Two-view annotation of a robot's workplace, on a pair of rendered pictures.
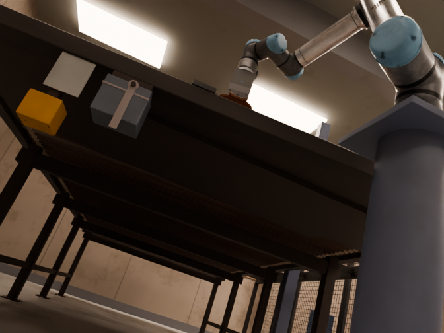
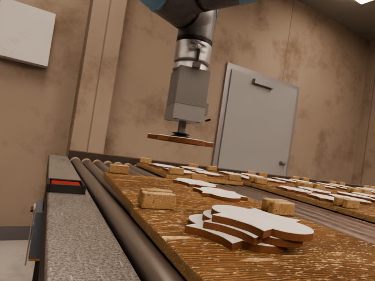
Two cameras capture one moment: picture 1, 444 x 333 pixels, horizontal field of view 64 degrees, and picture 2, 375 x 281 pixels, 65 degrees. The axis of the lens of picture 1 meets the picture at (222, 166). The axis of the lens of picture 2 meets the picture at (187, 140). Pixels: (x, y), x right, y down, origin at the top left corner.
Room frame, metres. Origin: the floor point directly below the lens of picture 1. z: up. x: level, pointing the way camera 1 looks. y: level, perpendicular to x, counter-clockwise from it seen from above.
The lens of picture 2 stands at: (0.99, -0.55, 1.04)
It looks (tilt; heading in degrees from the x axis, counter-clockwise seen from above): 1 degrees up; 72
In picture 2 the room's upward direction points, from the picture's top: 8 degrees clockwise
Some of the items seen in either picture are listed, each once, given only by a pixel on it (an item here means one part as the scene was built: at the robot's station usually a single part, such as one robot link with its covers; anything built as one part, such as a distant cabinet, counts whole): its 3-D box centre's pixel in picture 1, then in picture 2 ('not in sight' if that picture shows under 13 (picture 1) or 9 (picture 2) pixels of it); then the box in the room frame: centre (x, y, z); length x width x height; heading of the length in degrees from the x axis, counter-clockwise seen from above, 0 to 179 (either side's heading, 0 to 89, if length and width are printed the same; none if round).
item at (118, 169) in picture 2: not in sight; (119, 169); (1.08, 0.35, 0.95); 0.06 x 0.02 x 0.03; 5
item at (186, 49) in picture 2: (247, 69); (192, 56); (1.16, 0.03, 1.23); 0.08 x 0.08 x 0.05
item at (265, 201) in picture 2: not in sight; (274, 205); (1.38, -0.02, 0.95); 0.06 x 0.02 x 0.03; 5
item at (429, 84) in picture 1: (419, 80); not in sight; (0.76, -0.45, 1.06); 0.13 x 0.12 x 0.14; 128
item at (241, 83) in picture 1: (242, 86); (192, 94); (1.17, 0.03, 1.15); 0.10 x 0.09 x 0.16; 178
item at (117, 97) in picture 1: (121, 107); (50, 228); (0.92, 0.33, 0.77); 0.14 x 0.11 x 0.18; 97
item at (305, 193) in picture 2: not in sight; (320, 194); (1.85, 0.37, 0.94); 0.41 x 0.35 x 0.04; 96
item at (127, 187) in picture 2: not in sight; (182, 192); (1.23, 0.17, 0.93); 0.41 x 0.35 x 0.02; 95
